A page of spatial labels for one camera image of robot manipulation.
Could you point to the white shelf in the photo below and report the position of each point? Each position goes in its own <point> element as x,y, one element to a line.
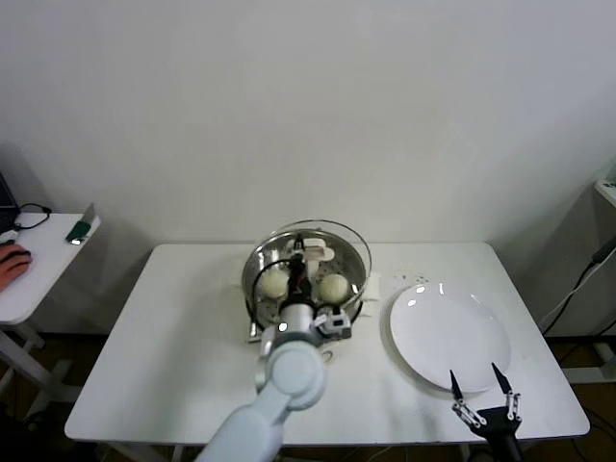
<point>606,190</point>

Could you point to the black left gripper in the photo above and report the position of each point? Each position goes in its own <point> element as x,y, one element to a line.
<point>298,281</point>

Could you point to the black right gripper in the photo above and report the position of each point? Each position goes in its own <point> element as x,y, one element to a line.
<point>500,433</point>

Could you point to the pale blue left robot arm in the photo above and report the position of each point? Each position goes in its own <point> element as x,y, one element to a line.
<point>289,380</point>

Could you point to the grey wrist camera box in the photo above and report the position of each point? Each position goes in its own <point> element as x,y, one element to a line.
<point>333,327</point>

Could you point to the steel steamer basket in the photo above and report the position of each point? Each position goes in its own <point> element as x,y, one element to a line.
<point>255,262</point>

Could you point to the white round plate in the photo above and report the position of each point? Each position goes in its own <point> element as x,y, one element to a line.
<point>447,332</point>

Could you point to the white electric cooking pot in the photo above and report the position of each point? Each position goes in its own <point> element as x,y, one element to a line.
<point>369,308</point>

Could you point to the white steamed baozi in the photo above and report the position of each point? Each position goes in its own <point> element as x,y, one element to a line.
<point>333,288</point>
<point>272,285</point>

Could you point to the white floor frame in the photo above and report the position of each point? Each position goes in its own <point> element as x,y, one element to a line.
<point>584,375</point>

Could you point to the person's hand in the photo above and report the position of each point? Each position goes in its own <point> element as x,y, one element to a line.
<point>12,264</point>

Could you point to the white side table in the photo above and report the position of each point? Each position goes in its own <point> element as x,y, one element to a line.
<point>48,269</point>

